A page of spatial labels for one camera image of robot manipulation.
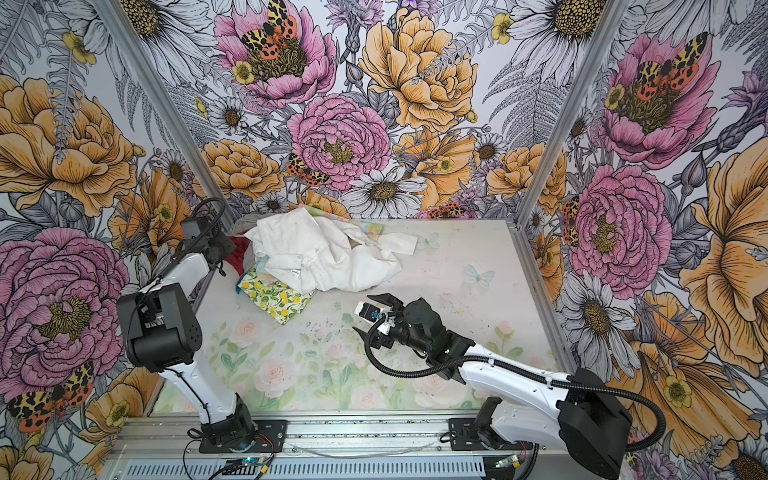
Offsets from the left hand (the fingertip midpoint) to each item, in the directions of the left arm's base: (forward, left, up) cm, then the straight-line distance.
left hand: (225, 251), depth 96 cm
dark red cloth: (+1, -2, -4) cm, 5 cm away
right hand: (-27, -46, +6) cm, 53 cm away
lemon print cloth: (-13, -17, -8) cm, 23 cm away
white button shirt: (+1, -27, -3) cm, 27 cm away
